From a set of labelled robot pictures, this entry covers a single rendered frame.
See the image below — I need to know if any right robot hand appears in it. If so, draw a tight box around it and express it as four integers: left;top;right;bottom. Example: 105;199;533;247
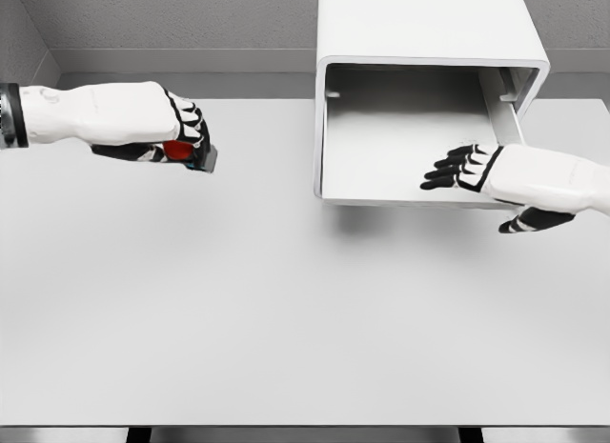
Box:
419;143;585;234

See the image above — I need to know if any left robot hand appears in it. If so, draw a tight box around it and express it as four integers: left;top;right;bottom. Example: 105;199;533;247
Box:
71;81;212;165

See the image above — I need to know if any red and grey load switch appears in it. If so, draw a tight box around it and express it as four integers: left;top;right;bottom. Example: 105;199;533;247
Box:
162;138;219;174

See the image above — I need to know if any white cabinet drawer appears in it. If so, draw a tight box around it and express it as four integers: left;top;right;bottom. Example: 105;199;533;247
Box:
318;66;527;211

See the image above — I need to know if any white tabletop storage cabinet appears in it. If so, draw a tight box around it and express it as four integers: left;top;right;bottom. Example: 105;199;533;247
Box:
313;0;552;201

